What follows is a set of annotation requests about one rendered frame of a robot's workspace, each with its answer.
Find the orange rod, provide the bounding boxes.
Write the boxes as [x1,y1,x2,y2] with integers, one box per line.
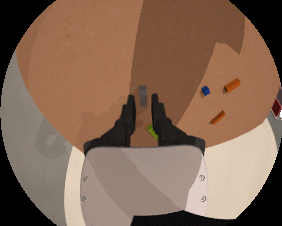
[211,110,226,125]
[224,78,240,93]

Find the small blue cube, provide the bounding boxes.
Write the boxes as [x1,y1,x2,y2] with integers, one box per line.
[201,86,210,96]

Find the lime green rod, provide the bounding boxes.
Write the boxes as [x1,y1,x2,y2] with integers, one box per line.
[147,124,158,140]

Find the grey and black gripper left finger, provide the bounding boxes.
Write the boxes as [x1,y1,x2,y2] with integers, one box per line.
[83,94,136,156]

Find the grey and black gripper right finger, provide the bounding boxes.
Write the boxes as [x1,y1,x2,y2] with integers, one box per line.
[151,93,206,156]

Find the grey rod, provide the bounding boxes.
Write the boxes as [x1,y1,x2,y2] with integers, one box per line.
[139,85,147,107]

